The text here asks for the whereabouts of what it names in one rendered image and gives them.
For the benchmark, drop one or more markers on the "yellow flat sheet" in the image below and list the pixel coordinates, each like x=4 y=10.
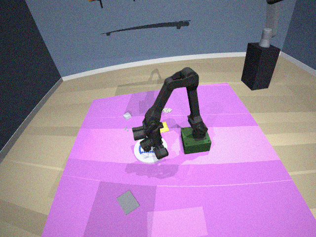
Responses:
x=165 y=129

